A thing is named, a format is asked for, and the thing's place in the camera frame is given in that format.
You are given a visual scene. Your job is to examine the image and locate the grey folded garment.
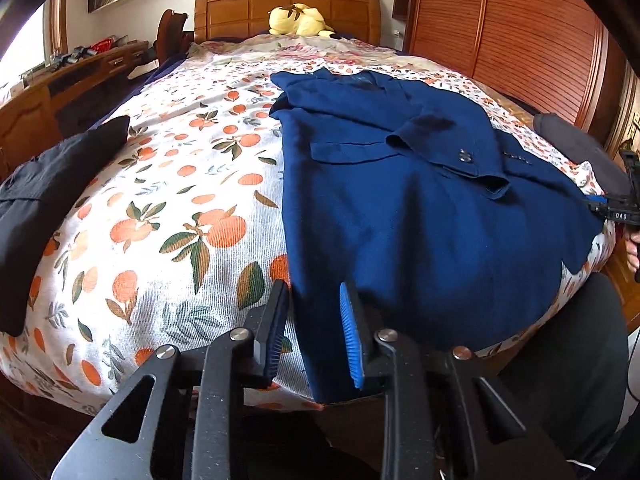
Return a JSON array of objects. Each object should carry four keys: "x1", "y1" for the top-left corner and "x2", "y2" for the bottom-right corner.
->
[{"x1": 532, "y1": 112, "x2": 626, "y2": 196}]

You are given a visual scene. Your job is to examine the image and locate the orange fruit print bedsheet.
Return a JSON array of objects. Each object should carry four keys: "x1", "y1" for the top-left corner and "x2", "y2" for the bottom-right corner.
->
[{"x1": 0, "y1": 55, "x2": 616, "y2": 411}]

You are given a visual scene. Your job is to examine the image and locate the yellow plush toy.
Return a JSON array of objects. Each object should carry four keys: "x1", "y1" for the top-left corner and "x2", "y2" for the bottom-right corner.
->
[{"x1": 268, "y1": 3, "x2": 335, "y2": 38}]

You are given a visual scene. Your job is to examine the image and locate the person's black pants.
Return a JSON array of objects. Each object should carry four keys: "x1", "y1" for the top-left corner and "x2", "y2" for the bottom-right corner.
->
[{"x1": 500, "y1": 272, "x2": 632, "y2": 480}]

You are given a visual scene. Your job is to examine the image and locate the wooden desk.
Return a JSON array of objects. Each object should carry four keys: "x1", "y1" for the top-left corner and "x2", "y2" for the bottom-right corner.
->
[{"x1": 0, "y1": 40, "x2": 151, "y2": 181}]

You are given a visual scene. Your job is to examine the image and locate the black device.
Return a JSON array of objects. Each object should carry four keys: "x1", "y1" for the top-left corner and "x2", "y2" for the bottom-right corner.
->
[{"x1": 50, "y1": 46, "x2": 98, "y2": 68}]

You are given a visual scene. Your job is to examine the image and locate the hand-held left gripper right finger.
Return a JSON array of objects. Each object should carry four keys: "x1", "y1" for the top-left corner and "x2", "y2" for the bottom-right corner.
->
[{"x1": 339, "y1": 280, "x2": 568, "y2": 480}]

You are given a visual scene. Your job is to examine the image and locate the wooden louvred wardrobe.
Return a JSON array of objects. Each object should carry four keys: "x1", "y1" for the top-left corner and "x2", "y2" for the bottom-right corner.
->
[{"x1": 392, "y1": 0, "x2": 628, "y2": 136}]

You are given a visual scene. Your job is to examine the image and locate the wooden door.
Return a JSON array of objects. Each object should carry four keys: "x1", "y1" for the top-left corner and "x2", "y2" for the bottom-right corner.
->
[{"x1": 606, "y1": 60, "x2": 640, "y2": 161}]

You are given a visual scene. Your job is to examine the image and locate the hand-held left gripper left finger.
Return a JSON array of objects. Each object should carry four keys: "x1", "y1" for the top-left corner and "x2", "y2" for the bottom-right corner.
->
[{"x1": 50, "y1": 280, "x2": 292, "y2": 480}]

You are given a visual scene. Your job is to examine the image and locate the wooden bed headboard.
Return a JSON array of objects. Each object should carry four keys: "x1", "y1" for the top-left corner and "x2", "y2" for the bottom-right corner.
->
[{"x1": 194, "y1": 0, "x2": 382, "y2": 46}]

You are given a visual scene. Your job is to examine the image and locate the wooden chair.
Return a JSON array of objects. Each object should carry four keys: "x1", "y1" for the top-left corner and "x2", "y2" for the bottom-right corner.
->
[{"x1": 152, "y1": 8, "x2": 193, "y2": 66}]

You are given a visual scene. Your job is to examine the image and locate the navy blue suit jacket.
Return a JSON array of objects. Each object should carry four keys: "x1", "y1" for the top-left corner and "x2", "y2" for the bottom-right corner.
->
[{"x1": 269, "y1": 67, "x2": 606, "y2": 403}]

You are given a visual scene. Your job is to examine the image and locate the dark blue bed sheet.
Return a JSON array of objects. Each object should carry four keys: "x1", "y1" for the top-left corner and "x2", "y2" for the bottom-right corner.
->
[{"x1": 97, "y1": 52, "x2": 191, "y2": 126}]

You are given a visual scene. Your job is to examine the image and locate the pink floral blanket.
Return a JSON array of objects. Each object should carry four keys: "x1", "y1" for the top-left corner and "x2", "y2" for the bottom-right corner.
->
[{"x1": 187, "y1": 35, "x2": 411, "y2": 68}]

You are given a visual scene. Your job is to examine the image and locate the black folded garment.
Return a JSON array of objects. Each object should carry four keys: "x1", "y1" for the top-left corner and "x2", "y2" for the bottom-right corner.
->
[{"x1": 0, "y1": 115, "x2": 132, "y2": 337}]

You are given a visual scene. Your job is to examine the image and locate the window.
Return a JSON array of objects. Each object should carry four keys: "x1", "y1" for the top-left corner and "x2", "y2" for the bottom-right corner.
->
[{"x1": 0, "y1": 0, "x2": 68, "y2": 86}]

